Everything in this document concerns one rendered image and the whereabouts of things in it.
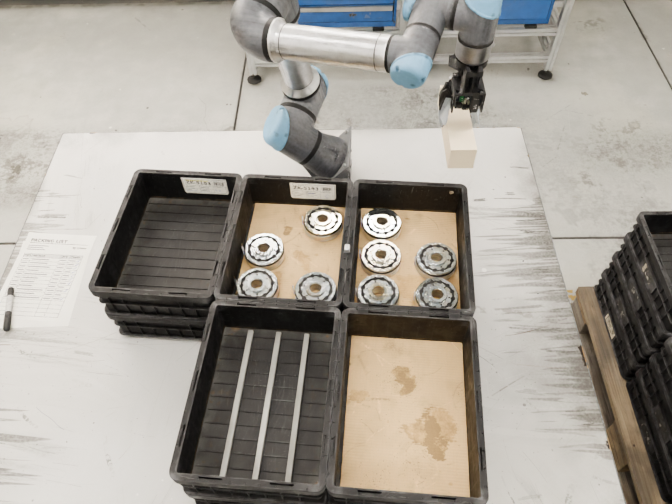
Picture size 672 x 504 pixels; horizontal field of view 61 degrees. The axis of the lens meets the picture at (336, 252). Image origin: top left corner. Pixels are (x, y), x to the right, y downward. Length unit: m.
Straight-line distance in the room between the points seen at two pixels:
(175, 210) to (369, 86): 1.92
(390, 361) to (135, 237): 0.77
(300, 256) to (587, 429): 0.81
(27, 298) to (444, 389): 1.16
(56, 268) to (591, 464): 1.50
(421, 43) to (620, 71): 2.66
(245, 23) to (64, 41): 2.87
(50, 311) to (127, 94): 2.01
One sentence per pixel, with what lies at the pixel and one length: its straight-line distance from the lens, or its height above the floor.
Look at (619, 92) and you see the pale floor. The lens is 3.62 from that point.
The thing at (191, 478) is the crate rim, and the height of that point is 0.93.
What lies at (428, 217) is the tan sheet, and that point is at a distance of 1.59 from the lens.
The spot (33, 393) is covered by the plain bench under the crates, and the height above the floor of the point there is 0.70.
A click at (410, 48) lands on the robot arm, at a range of 1.19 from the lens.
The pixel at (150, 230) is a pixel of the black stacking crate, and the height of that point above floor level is 0.83.
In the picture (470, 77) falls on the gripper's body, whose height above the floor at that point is 1.25.
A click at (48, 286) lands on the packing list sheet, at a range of 1.81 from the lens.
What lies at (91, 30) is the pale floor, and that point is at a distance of 4.18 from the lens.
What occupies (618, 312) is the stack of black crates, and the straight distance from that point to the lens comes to 2.26.
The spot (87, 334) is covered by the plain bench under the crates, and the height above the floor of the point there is 0.70.
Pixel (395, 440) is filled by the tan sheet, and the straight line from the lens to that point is 1.28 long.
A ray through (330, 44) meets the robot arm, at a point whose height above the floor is 1.35.
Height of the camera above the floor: 2.04
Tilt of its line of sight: 54 degrees down
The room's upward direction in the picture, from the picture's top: 2 degrees counter-clockwise
